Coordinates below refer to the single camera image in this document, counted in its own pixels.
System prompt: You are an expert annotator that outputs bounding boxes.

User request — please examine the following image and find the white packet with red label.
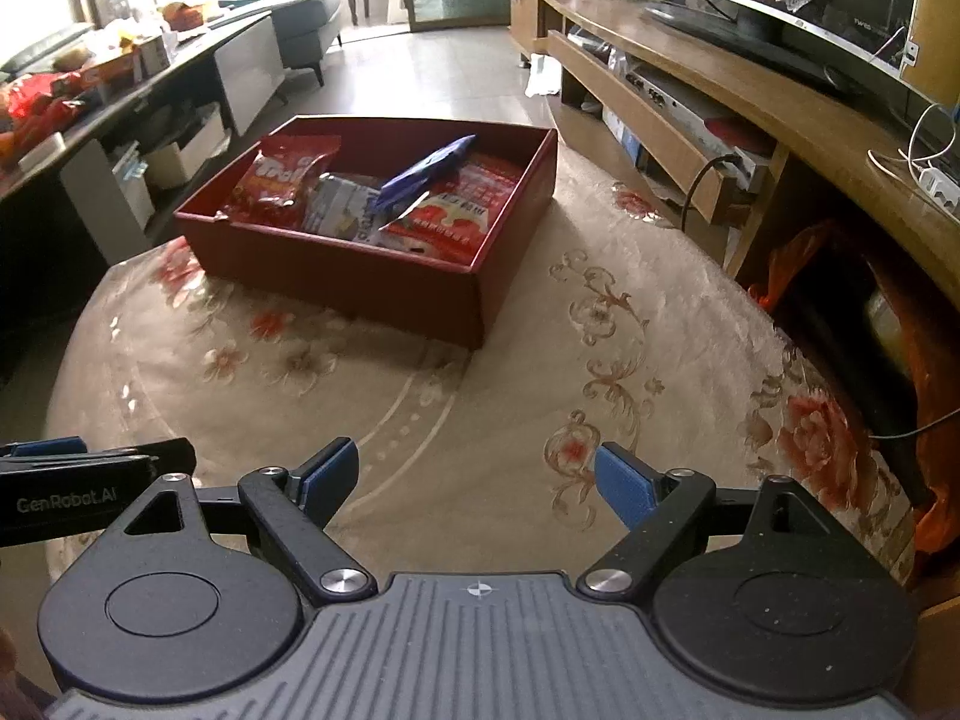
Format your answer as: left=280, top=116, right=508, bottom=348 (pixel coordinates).
left=371, top=195, right=511, bottom=267

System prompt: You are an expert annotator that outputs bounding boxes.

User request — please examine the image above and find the silver media player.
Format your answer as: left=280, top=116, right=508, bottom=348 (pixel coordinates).
left=622, top=64, right=751, bottom=173

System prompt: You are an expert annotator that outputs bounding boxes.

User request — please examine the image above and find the wooden television cabinet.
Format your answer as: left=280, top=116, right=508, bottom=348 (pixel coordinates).
left=510, top=0, right=960, bottom=361

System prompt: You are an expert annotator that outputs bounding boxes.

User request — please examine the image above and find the white power strip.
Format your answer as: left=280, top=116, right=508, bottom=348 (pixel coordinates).
left=919, top=165, right=960, bottom=211

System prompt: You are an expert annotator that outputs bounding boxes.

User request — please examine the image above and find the orange plastic bag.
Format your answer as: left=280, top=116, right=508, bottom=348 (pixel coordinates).
left=746, top=221, right=960, bottom=556

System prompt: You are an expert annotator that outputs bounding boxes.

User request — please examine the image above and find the grey sofa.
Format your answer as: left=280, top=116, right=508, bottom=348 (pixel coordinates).
left=270, top=0, right=346, bottom=87

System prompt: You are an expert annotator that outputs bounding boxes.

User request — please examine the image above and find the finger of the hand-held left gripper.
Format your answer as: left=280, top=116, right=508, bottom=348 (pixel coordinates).
left=85, top=436, right=199, bottom=479
left=0, top=435, right=89, bottom=460

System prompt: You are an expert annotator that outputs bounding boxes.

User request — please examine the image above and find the white plastic bag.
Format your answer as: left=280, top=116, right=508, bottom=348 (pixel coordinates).
left=525, top=52, right=563, bottom=98

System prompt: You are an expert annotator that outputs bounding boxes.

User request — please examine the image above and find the dark low table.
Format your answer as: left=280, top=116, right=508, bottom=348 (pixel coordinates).
left=0, top=7, right=290, bottom=376

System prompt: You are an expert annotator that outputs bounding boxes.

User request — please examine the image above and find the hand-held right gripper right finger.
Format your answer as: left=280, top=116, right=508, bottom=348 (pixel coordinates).
left=577, top=441, right=861, bottom=602

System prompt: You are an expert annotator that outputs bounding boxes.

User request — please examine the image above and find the white storage box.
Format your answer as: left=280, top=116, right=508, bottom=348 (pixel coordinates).
left=142, top=112, right=230, bottom=188

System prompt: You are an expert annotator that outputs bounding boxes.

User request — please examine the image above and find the navy blue snack packet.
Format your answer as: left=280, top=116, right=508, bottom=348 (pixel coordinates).
left=375, top=135, right=479, bottom=215

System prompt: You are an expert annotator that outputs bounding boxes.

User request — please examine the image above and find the red cardboard box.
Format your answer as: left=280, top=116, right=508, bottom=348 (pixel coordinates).
left=174, top=115, right=560, bottom=350

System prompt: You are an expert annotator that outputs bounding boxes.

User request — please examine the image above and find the black television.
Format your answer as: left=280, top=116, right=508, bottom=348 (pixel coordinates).
left=626, top=0, right=923, bottom=98

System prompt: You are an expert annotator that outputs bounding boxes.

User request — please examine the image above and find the red gummy candy packet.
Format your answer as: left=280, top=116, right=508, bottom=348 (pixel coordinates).
left=221, top=133, right=342, bottom=230

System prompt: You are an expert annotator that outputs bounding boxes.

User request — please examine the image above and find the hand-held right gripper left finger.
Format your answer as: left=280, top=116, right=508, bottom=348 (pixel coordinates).
left=120, top=436, right=376, bottom=601

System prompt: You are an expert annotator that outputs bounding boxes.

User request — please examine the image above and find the blue and white packet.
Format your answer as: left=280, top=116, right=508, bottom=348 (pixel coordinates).
left=300, top=172, right=391, bottom=241

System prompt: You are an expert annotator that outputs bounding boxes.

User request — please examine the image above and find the black cable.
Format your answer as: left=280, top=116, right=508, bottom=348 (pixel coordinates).
left=679, top=154, right=740, bottom=230

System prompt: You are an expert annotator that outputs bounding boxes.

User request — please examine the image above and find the white cable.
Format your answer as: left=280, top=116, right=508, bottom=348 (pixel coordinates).
left=870, top=101, right=960, bottom=188

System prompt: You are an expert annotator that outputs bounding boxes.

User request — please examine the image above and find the red plastic bag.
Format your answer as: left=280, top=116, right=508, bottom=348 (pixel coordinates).
left=0, top=71, right=106, bottom=128

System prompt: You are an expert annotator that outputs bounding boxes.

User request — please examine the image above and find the small cardboard box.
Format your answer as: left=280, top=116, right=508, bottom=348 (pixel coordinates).
left=131, top=34, right=177, bottom=80

